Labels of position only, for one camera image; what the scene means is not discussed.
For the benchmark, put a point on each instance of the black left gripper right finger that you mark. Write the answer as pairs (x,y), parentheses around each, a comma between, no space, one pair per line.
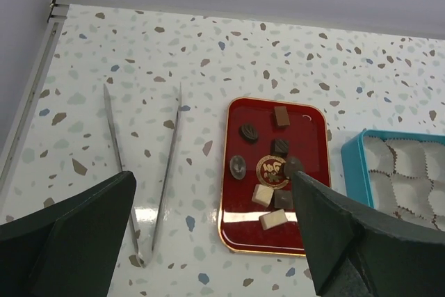
(354,250)

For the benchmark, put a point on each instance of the dark square ridged chocolate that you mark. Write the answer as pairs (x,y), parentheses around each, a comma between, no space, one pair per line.
(280,147)

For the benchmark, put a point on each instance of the teal tin box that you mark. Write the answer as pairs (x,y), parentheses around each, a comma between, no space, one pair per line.
(354,162)

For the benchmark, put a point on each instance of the white paper cup liners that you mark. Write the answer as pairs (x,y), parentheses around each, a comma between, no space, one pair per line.
(407,179)

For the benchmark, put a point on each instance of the red lacquer tray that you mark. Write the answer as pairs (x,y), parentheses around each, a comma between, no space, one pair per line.
(238,219)

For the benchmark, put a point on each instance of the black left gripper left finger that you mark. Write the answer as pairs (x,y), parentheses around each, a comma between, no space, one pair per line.
(69,248)

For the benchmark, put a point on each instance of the white oval swirl chocolate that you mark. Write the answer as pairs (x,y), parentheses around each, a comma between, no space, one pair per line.
(237,167)

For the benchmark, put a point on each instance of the white rectangular chocolate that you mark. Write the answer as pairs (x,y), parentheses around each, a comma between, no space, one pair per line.
(273,219)

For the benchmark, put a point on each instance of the metal tongs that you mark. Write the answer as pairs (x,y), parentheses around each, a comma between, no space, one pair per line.
(143,259)

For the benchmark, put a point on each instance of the dark round chocolate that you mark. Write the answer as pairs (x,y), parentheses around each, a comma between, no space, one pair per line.
(292,165)

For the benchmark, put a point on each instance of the white square chocolate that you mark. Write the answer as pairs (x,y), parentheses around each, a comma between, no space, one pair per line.
(262,195)

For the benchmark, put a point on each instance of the dark oval leaf chocolate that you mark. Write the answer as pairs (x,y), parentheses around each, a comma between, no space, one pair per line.
(249,133)

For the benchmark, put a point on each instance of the aluminium table frame rail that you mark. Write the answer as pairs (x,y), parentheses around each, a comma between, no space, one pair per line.
(41,63)

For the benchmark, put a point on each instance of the milk chocolate rectangular piece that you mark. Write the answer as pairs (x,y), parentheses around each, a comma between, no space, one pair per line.
(281,116)

